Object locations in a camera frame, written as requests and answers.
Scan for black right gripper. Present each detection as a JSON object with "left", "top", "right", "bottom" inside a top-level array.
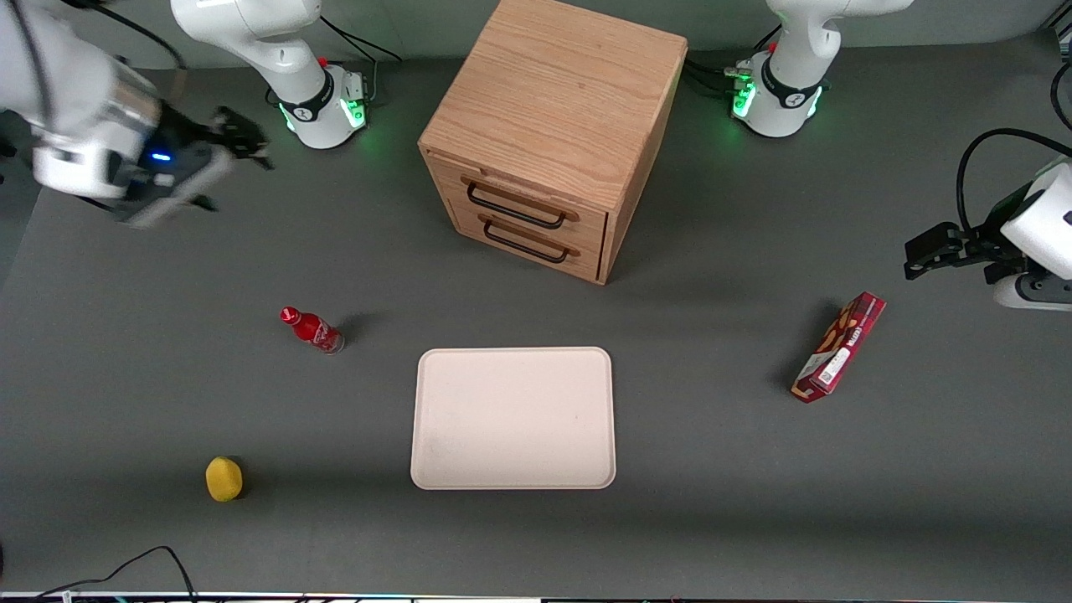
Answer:
[{"left": 138, "top": 103, "right": 274, "bottom": 183}]

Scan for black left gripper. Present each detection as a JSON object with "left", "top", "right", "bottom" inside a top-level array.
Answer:
[{"left": 904, "top": 184, "right": 1044, "bottom": 286}]

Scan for long black drawer handle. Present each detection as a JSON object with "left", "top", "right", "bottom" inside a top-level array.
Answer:
[{"left": 466, "top": 181, "right": 568, "bottom": 231}]

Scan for wooden drawer with long handle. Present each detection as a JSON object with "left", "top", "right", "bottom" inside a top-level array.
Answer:
[{"left": 425, "top": 151, "right": 609, "bottom": 252}]

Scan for wooden drawer cabinet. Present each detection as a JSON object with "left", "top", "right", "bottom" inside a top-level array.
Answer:
[{"left": 417, "top": 0, "right": 689, "bottom": 286}]

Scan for red snack box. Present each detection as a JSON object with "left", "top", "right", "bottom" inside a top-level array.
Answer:
[{"left": 790, "top": 291, "right": 888, "bottom": 405}]

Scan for red sauce bottle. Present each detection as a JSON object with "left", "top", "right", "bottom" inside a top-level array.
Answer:
[{"left": 279, "top": 306, "right": 346, "bottom": 356}]

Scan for yellow lemon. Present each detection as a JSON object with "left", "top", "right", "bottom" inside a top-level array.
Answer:
[{"left": 204, "top": 456, "right": 245, "bottom": 504}]

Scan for beige plastic tray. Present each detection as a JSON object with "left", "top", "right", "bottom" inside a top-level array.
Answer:
[{"left": 410, "top": 346, "right": 617, "bottom": 492}]

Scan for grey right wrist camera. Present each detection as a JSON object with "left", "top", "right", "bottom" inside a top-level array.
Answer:
[{"left": 117, "top": 147, "right": 237, "bottom": 229}]

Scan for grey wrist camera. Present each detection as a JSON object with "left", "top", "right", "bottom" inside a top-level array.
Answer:
[
  {"left": 117, "top": 147, "right": 237, "bottom": 229},
  {"left": 992, "top": 272, "right": 1072, "bottom": 312}
]

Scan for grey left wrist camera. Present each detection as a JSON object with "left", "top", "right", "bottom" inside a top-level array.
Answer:
[{"left": 992, "top": 272, "right": 1072, "bottom": 312}]

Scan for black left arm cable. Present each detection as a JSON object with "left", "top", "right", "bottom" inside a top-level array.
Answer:
[{"left": 956, "top": 127, "right": 1072, "bottom": 240}]

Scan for black right base cables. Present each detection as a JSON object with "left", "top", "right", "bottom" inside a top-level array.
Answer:
[{"left": 318, "top": 14, "right": 404, "bottom": 101}]

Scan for black base cables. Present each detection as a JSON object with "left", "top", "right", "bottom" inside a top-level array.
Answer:
[
  {"left": 682, "top": 25, "right": 784, "bottom": 95},
  {"left": 318, "top": 14, "right": 404, "bottom": 101}
]

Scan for black hanging cable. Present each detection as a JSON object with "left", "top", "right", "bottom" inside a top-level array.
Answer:
[{"left": 1050, "top": 59, "right": 1072, "bottom": 131}]

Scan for metal frame post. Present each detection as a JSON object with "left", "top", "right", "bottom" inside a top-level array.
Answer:
[{"left": 1038, "top": 0, "right": 1072, "bottom": 39}]

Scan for black left base cables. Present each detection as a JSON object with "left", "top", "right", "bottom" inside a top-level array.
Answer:
[{"left": 682, "top": 25, "right": 784, "bottom": 95}]

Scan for short black drawer handle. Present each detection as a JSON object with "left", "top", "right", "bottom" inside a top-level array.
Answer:
[{"left": 482, "top": 219, "right": 571, "bottom": 265}]

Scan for wooden drawer with short handle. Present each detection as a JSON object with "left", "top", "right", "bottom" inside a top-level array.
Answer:
[{"left": 448, "top": 197, "right": 606, "bottom": 284}]

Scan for black cable at table edge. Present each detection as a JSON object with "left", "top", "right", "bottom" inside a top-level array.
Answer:
[{"left": 33, "top": 545, "right": 198, "bottom": 602}]

